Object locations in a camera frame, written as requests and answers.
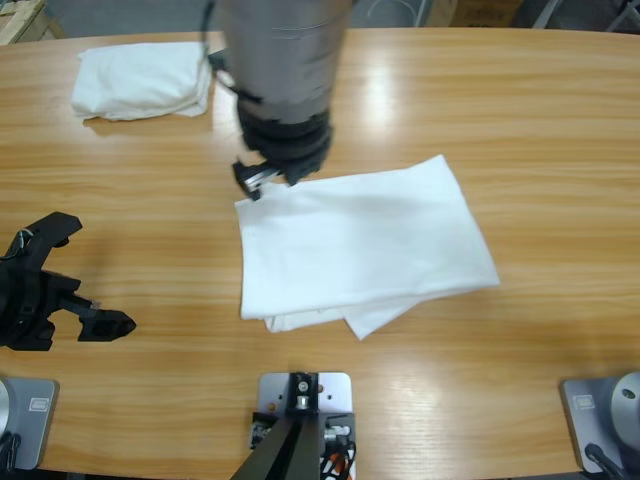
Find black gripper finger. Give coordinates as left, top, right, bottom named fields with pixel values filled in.
left=231, top=158, right=265, bottom=203
left=77, top=305, right=138, bottom=344

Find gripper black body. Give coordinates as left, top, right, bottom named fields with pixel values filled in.
left=0, top=262, right=97, bottom=352
left=236, top=97, right=335, bottom=188

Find white t-shirt with black print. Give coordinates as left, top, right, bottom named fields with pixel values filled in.
left=233, top=153, right=502, bottom=342

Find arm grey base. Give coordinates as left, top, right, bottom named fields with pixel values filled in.
left=0, top=377, right=60, bottom=471
left=558, top=370, right=640, bottom=474

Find folded white t-shirt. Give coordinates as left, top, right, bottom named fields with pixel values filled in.
left=69, top=40, right=215, bottom=122

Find brown cardboard box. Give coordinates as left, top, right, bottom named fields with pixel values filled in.
left=429, top=0, right=522, bottom=27

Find black clamp with silver connectors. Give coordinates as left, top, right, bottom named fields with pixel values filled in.
left=249, top=410, right=359, bottom=449

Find stacked cardboard boxes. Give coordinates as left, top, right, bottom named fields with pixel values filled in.
left=0, top=0, right=67, bottom=45

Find dark chair with grey legs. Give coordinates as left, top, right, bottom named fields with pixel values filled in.
left=522, top=0, right=640, bottom=35

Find wrist camera black bracket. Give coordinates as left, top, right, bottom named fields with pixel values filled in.
left=0, top=211, right=84, bottom=274
left=204, top=47, right=234, bottom=74

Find base black cable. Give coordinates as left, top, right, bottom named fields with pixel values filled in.
left=0, top=433, right=22, bottom=474
left=583, top=442, right=629, bottom=480

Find wrist thin black cable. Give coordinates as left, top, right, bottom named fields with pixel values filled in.
left=198, top=0, right=218, bottom=52

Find white mount block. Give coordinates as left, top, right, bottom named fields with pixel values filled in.
left=257, top=370, right=355, bottom=419

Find orange cable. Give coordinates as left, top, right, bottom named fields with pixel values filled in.
left=319, top=447, right=357, bottom=480

